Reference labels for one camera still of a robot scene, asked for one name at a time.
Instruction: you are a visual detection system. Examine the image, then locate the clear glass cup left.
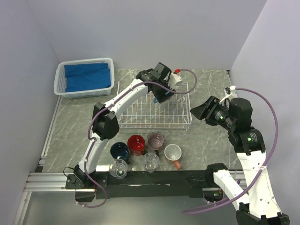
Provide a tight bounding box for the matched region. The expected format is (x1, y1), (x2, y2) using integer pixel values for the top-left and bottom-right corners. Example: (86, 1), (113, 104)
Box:
(109, 159), (128, 179)

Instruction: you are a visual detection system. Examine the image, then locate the white plastic basket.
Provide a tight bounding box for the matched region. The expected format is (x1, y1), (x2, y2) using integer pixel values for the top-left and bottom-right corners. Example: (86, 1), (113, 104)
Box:
(54, 58), (114, 99)

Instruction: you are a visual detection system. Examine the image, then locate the clear glass cup right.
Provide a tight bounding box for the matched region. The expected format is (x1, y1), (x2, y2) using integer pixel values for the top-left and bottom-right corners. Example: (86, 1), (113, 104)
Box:
(143, 152), (160, 173)

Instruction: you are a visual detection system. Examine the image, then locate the blue cloth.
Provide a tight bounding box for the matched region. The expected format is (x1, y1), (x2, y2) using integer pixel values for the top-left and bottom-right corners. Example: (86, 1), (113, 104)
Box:
(64, 62), (112, 92)

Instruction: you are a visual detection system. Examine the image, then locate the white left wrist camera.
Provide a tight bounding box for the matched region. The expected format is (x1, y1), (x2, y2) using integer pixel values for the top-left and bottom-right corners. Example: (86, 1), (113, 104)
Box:
(168, 69), (182, 89)

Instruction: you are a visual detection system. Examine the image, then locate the clear glass cup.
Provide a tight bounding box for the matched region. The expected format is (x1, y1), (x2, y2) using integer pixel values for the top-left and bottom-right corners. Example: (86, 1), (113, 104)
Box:
(109, 159), (128, 179)
(143, 152), (160, 173)

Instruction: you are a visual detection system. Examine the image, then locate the black table edge rail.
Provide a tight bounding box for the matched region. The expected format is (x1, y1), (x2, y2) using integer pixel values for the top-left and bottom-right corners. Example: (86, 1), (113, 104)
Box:
(65, 170), (233, 200)

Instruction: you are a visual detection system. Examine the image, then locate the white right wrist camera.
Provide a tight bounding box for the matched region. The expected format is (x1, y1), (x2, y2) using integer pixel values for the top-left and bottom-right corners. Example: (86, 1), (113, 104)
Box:
(220, 85), (238, 103)

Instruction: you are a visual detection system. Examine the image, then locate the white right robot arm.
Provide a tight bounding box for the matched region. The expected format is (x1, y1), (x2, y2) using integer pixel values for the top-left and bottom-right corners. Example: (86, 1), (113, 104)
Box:
(190, 96), (290, 225)

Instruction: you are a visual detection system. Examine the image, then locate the white wire dish rack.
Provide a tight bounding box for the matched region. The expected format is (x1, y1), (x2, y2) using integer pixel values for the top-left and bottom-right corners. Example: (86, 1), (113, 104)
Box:
(119, 92), (192, 130)

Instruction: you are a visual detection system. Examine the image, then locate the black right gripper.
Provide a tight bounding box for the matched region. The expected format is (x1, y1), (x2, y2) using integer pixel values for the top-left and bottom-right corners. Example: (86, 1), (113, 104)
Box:
(189, 95), (236, 130)

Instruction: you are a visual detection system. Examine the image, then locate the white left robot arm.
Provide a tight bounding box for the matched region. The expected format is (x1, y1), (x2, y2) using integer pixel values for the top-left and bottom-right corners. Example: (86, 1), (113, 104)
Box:
(74, 63), (182, 188)

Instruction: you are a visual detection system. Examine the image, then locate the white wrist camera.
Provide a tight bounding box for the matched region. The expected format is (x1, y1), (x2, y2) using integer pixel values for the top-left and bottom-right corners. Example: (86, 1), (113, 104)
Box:
(168, 69), (182, 89)
(220, 85), (238, 103)

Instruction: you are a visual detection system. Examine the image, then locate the purple mug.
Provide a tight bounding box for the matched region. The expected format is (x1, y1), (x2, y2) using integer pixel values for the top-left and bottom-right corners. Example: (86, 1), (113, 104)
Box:
(147, 132), (165, 156)

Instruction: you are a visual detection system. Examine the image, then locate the aluminium frame rail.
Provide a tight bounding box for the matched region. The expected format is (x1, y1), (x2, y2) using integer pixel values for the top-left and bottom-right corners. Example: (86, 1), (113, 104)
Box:
(24, 172), (94, 192)

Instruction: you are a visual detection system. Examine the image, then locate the dark blue mug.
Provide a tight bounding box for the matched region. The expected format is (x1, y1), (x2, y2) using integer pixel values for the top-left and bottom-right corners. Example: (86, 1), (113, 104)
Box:
(110, 142), (130, 164)

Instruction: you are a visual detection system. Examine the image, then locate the red mug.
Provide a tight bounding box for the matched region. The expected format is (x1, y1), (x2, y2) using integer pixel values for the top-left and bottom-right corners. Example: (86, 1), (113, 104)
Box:
(127, 135), (146, 156)

